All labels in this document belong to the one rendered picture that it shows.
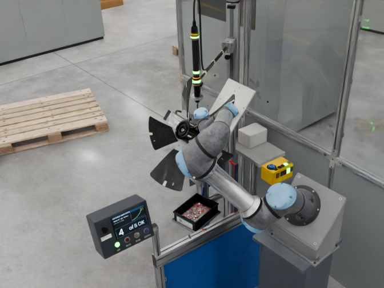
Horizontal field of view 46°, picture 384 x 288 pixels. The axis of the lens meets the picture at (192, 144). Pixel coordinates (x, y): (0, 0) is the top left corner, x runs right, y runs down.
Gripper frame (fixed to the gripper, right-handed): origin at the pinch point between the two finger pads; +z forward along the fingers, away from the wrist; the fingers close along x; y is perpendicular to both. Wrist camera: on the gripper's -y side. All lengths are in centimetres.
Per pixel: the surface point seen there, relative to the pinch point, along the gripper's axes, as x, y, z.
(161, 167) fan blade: 32.7, -19.1, 9.8
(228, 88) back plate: 43, 48, -2
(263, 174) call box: -11.8, 21.4, 20.9
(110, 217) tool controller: -17, -64, -30
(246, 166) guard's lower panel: 58, 53, 86
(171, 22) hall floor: 586, 285, 215
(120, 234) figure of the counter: -20, -65, -20
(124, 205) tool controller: -13, -56, -27
